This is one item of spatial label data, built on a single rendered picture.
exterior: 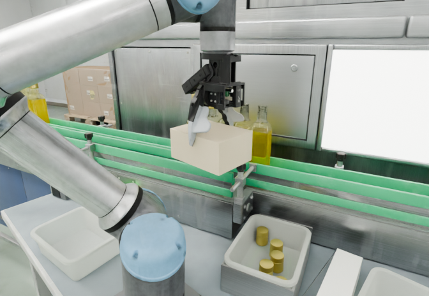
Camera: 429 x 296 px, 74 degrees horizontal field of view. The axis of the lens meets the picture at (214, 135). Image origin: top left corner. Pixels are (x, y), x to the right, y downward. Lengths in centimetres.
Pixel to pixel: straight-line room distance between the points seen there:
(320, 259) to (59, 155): 71
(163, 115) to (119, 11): 89
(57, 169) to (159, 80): 76
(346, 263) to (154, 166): 62
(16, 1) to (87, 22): 687
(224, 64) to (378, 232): 60
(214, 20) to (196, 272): 62
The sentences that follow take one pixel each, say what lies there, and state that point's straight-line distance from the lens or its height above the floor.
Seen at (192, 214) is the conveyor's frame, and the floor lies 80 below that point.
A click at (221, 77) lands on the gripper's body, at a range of 61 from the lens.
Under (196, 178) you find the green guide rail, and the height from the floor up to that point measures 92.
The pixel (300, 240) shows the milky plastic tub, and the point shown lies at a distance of 87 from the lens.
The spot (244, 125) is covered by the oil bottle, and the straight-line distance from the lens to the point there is 89.
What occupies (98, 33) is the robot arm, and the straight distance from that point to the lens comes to 43.
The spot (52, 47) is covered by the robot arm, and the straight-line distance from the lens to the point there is 43.
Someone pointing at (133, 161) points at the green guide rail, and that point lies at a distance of 104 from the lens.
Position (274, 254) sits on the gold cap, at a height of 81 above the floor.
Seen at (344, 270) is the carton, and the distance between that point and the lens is 81.
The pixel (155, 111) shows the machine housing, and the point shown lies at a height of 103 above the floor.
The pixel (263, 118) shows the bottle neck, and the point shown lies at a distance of 88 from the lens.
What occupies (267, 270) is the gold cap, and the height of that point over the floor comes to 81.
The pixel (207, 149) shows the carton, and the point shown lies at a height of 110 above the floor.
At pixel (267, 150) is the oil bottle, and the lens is 90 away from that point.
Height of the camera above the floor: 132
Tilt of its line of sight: 18 degrees down
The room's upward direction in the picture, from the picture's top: straight up
